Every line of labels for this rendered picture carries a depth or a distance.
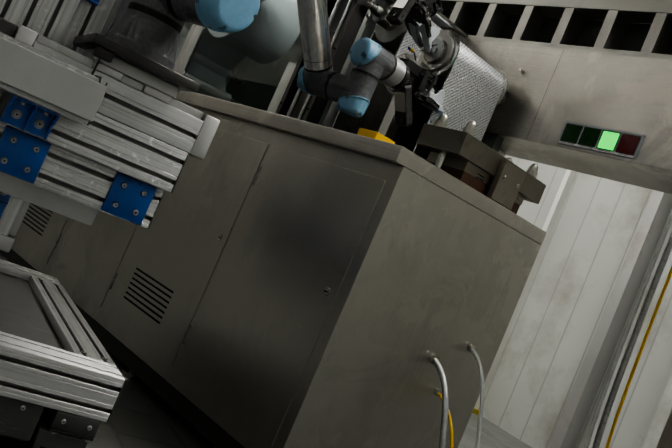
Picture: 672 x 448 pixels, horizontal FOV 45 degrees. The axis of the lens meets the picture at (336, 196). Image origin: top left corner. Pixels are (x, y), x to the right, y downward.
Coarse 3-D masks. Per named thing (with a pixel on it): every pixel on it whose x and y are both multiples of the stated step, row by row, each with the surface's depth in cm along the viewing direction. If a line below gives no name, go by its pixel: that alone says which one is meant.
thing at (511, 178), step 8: (504, 160) 218; (504, 168) 218; (512, 168) 220; (496, 176) 218; (504, 176) 218; (512, 176) 220; (520, 176) 223; (496, 184) 217; (504, 184) 219; (512, 184) 221; (520, 184) 224; (488, 192) 218; (496, 192) 218; (504, 192) 220; (512, 192) 222; (496, 200) 218; (504, 200) 221; (512, 200) 223
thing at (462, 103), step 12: (444, 84) 227; (456, 84) 230; (444, 96) 228; (456, 96) 231; (468, 96) 234; (480, 96) 238; (444, 108) 229; (456, 108) 232; (468, 108) 236; (480, 108) 239; (492, 108) 242; (456, 120) 234; (468, 120) 237; (480, 120) 240; (480, 132) 241
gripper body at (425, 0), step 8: (416, 0) 222; (424, 0) 222; (432, 0) 223; (440, 0) 225; (416, 8) 222; (424, 8) 222; (432, 8) 226; (440, 8) 226; (408, 16) 226; (416, 16) 224; (432, 16) 226
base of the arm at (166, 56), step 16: (128, 16) 162; (144, 16) 161; (160, 16) 162; (112, 32) 161; (128, 32) 161; (144, 32) 160; (160, 32) 162; (176, 32) 165; (144, 48) 159; (160, 48) 162; (176, 48) 167
